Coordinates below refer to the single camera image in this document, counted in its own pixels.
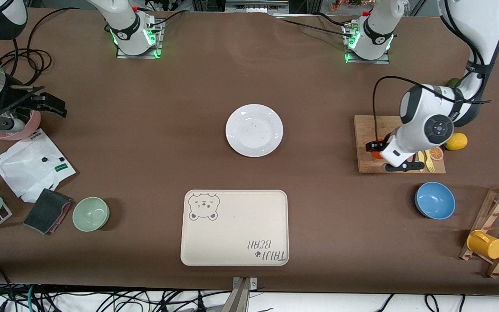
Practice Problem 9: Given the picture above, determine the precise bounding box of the wooden cutting board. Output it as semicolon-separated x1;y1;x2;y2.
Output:
353;115;446;174

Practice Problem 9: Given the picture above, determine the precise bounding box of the yellow lemon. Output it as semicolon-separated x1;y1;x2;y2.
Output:
444;133;468;151

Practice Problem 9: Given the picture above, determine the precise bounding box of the black base cable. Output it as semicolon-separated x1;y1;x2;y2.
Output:
147;10;186;29
275;14;353;39

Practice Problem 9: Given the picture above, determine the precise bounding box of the white plastic bag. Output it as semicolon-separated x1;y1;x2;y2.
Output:
0;129;77;203

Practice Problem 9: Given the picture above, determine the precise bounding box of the green bowl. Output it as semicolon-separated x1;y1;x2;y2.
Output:
72;197;110;232

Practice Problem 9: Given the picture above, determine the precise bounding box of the beige bear tray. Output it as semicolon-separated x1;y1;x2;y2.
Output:
180;189;290;266

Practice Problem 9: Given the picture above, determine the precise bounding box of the white round plate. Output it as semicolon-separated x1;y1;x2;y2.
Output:
225;104;284;157

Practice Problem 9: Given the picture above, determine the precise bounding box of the black right base cable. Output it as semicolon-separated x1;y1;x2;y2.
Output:
147;10;186;29

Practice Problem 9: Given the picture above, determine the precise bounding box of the black left base cable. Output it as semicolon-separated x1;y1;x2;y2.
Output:
275;14;353;39

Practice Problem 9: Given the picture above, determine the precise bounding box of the dark grey sponge cloth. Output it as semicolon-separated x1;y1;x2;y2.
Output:
23;188;73;235

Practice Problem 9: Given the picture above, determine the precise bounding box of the teal floor cable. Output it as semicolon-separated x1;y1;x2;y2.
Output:
25;284;38;312

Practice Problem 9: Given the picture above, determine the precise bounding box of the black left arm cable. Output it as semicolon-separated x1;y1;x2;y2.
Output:
372;0;493;148

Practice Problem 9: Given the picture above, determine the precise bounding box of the coiled black table cable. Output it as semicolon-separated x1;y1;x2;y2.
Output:
0;7;83;87

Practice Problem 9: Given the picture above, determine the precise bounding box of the blue bowl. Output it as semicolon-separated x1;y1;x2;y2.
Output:
415;182;456;220

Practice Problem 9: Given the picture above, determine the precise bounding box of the yellow mug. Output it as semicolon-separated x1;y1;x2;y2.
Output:
467;230;499;260

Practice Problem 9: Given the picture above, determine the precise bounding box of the pink bowl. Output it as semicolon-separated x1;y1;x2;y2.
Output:
0;108;41;141

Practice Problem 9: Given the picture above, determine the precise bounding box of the wooden peg rack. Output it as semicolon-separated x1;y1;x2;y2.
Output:
459;183;499;279

